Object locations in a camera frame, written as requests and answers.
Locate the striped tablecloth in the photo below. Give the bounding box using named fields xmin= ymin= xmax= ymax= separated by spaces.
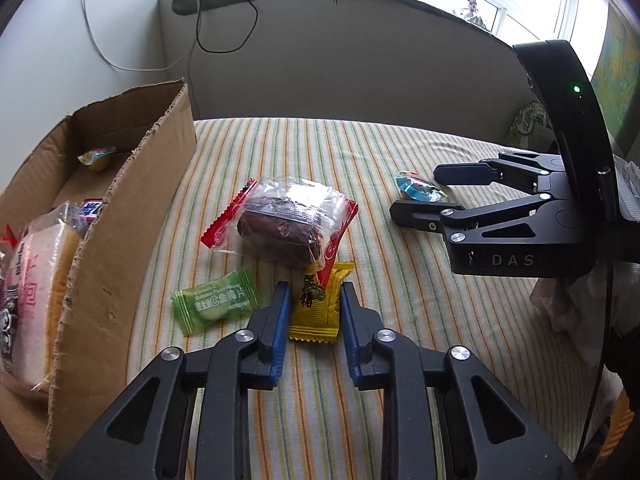
xmin=125 ymin=117 xmax=621 ymax=480

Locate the white cable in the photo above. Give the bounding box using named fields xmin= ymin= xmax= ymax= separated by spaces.
xmin=80 ymin=0 xmax=201 ymax=72

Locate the yellow candy packet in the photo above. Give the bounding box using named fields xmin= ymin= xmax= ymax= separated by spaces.
xmin=288 ymin=261 xmax=356 ymax=345

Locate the green yellow printed panel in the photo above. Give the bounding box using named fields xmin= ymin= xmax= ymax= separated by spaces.
xmin=590 ymin=5 xmax=640 ymax=131

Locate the black cable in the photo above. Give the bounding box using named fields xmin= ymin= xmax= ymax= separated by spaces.
xmin=196 ymin=0 xmax=260 ymax=54

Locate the yellow jelly cup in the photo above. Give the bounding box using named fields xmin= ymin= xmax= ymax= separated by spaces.
xmin=77 ymin=146 xmax=117 ymax=172

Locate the brown cardboard box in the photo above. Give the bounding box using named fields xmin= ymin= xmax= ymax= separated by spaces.
xmin=0 ymin=78 xmax=197 ymax=476

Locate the pink packaged bread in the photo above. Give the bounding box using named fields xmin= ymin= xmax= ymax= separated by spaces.
xmin=0 ymin=200 xmax=83 ymax=396

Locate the small figurine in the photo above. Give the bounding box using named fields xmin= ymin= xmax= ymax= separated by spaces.
xmin=452 ymin=0 xmax=488 ymax=23

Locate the green printed bag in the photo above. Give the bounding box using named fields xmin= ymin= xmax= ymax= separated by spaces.
xmin=501 ymin=100 xmax=556 ymax=150

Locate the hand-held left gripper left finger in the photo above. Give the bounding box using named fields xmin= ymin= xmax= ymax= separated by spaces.
xmin=52 ymin=280 xmax=293 ymax=480

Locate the clear red-edged date packet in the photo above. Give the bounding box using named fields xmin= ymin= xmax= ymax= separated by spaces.
xmin=200 ymin=176 xmax=358 ymax=281

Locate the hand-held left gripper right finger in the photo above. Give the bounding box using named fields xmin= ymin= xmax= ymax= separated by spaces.
xmin=341 ymin=282 xmax=581 ymax=480

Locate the white window frame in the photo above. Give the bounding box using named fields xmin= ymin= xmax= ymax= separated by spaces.
xmin=200 ymin=0 xmax=616 ymax=51

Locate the green candy packet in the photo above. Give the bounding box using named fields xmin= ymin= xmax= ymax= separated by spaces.
xmin=171 ymin=267 xmax=258 ymax=336

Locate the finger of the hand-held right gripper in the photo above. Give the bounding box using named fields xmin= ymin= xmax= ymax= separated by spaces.
xmin=433 ymin=151 xmax=568 ymax=196
xmin=390 ymin=187 xmax=571 ymax=246

